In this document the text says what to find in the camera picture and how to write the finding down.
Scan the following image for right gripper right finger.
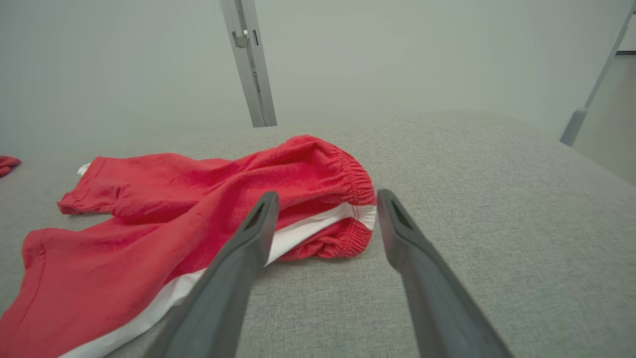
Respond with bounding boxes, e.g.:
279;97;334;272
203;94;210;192
376;189;513;358

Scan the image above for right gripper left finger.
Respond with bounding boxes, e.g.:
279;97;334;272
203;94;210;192
144;191;280;358

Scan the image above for red shorts with white stripe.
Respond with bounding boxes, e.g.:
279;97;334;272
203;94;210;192
0;134;378;358

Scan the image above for red white sleeveless jersey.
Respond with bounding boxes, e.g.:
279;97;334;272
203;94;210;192
0;156;23;178

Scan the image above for grey double post with latch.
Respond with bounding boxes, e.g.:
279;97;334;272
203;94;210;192
221;0;278;128

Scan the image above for grey partition post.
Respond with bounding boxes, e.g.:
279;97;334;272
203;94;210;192
560;0;636;148

